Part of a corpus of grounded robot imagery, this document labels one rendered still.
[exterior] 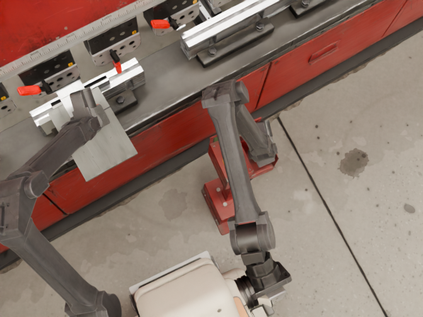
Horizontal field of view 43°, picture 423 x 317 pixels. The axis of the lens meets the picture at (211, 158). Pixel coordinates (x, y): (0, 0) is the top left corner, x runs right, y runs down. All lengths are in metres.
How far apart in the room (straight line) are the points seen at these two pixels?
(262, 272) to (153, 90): 0.81
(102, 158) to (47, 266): 0.59
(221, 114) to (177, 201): 1.38
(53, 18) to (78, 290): 0.64
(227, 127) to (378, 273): 1.62
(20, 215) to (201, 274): 0.43
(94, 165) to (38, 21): 0.54
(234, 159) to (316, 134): 1.55
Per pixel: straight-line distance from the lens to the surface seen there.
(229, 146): 1.35
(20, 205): 1.14
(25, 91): 1.51
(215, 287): 1.25
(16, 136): 1.94
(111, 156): 1.71
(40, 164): 1.26
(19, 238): 1.15
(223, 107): 1.34
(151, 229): 2.66
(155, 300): 1.28
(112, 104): 1.88
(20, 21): 1.33
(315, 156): 2.83
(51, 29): 1.40
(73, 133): 1.42
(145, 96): 1.91
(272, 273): 1.41
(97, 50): 1.57
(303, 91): 2.89
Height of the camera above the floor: 2.62
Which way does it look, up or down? 73 degrees down
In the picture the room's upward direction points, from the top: 9 degrees clockwise
